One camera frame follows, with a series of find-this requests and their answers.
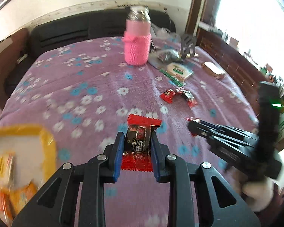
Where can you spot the clear bag dark contents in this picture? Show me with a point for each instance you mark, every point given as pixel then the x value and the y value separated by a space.
pixel 168 56

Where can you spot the black phone stand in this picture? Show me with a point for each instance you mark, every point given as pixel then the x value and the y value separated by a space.
pixel 188 44

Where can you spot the round green label cake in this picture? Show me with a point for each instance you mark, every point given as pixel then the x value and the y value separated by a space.
pixel 177 73

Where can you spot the small red candy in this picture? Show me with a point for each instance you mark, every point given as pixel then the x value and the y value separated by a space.
pixel 168 95

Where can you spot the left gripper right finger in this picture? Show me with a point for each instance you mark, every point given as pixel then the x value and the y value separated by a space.
pixel 198 194

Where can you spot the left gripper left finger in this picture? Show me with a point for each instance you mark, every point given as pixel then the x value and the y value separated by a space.
pixel 55 202

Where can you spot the yellow cardboard tray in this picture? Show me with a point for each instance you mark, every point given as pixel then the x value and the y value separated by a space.
pixel 35 154

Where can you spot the red black candy wrapper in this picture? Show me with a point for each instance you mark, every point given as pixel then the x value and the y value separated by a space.
pixel 137 148

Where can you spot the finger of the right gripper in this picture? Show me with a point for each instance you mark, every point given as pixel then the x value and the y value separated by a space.
pixel 206 129

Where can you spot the orange soda cracker pack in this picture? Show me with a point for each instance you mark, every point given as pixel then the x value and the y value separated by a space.
pixel 20 197

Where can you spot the white gloved right hand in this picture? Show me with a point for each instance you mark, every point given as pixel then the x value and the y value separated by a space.
pixel 266 193

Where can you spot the yellow label cracker pack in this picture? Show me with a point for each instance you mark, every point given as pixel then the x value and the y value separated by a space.
pixel 6 170

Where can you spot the red dark candy wrapper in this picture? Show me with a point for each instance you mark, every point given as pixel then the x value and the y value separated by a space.
pixel 191 101

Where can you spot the brown wrapped bread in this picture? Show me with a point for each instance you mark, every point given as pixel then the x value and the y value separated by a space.
pixel 213 70

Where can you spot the maroon armchair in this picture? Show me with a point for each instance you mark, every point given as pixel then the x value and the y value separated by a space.
pixel 10 50

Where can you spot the purple floral tablecloth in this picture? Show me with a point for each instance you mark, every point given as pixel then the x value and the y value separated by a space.
pixel 83 94

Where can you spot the pink knitted thermos bottle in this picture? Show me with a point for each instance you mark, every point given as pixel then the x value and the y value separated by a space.
pixel 137 36

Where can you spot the black sofa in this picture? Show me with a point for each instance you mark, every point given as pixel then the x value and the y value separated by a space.
pixel 61 32

